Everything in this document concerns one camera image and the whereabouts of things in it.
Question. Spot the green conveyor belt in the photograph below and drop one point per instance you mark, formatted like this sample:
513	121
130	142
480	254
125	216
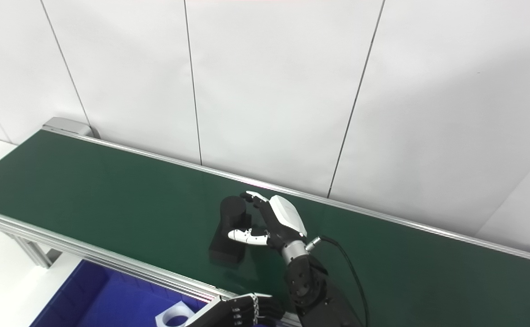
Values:
110	195
65	247

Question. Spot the black cylinder block part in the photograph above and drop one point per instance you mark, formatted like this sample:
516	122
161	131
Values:
224	250

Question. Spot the white square part with hole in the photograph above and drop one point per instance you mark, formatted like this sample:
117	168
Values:
165	315

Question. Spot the blue plastic bin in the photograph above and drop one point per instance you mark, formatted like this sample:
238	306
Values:
87	299

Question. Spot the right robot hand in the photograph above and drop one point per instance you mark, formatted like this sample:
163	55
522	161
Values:
285	218

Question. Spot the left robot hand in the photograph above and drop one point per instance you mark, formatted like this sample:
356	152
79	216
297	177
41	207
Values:
233	311

